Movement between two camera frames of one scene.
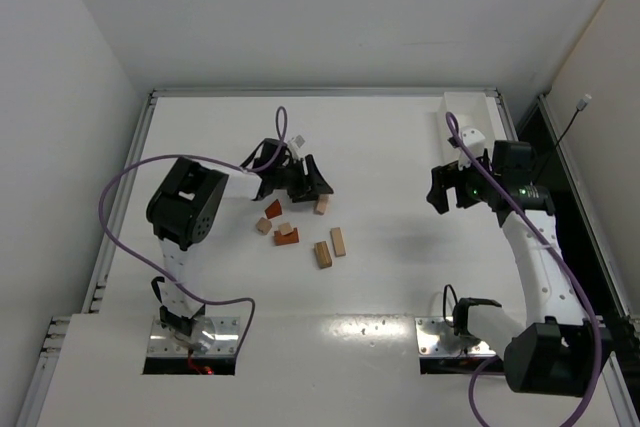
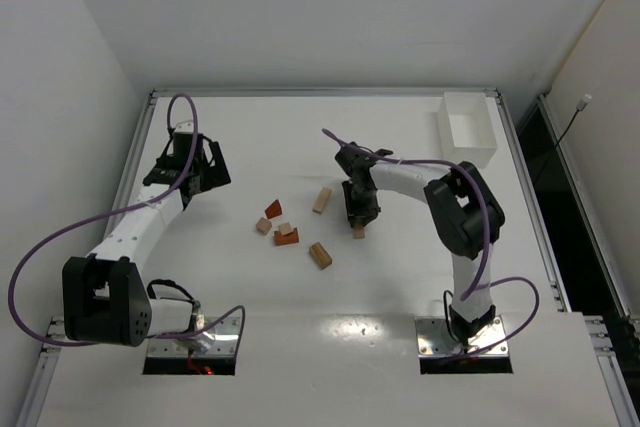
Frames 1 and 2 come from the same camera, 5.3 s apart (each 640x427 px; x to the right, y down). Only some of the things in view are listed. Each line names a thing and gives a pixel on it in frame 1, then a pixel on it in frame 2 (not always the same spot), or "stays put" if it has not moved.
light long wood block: x=338 y=241 → x=359 y=232
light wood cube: x=263 y=225 stays put
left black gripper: x=304 y=179 → x=201 y=173
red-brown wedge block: x=274 y=209 stays put
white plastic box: x=473 y=111 stays put
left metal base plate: x=212 y=336 stays put
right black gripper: x=451 y=187 → x=360 y=209
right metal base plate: x=436 y=337 stays put
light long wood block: x=322 y=204 stays put
